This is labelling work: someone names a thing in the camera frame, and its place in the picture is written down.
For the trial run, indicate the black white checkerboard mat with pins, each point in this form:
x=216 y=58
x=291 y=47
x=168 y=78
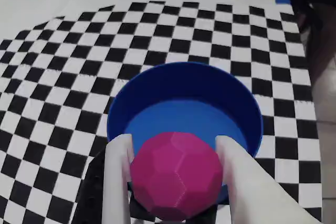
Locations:
x=78 y=77

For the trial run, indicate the blue round box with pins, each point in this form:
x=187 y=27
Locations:
x=183 y=90

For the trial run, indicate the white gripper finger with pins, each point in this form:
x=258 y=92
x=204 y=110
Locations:
x=115 y=182
x=252 y=195

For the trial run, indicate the pink faceted ball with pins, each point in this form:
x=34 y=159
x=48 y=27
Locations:
x=178 y=176

